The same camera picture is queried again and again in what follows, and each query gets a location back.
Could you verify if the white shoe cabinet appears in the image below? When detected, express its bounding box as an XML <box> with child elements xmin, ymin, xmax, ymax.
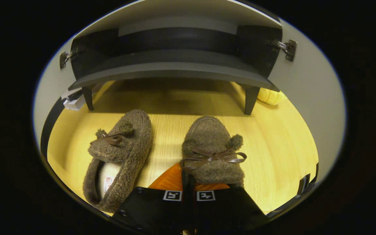
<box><xmin>67</xmin><ymin>0</ymin><xmax>283</xmax><ymax>115</ymax></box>

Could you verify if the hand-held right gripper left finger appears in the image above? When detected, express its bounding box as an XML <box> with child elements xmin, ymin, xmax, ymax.
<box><xmin>111</xmin><ymin>162</ymin><xmax>188</xmax><ymax>234</ymax></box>

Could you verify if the white plastic box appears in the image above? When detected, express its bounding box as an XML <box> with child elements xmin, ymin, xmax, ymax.
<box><xmin>61</xmin><ymin>87</ymin><xmax>86</xmax><ymax>111</ymax></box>

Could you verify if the yellow fuzzy cushion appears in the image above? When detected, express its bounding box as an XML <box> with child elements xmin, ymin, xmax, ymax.
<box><xmin>258</xmin><ymin>87</ymin><xmax>287</xmax><ymax>106</ymax></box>

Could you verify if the brown fuzzy shoe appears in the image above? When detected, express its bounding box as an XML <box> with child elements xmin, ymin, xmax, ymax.
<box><xmin>83</xmin><ymin>109</ymin><xmax>153</xmax><ymax>213</ymax></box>
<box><xmin>179</xmin><ymin>116</ymin><xmax>248</xmax><ymax>188</ymax></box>

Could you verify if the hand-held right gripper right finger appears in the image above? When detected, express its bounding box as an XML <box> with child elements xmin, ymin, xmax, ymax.
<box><xmin>188</xmin><ymin>175</ymin><xmax>270</xmax><ymax>234</ymax></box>

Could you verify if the white cabinet door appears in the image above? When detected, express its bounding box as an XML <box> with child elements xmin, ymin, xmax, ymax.
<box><xmin>268</xmin><ymin>18</ymin><xmax>347</xmax><ymax>183</ymax></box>
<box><xmin>32</xmin><ymin>34</ymin><xmax>87</xmax><ymax>154</ymax></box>

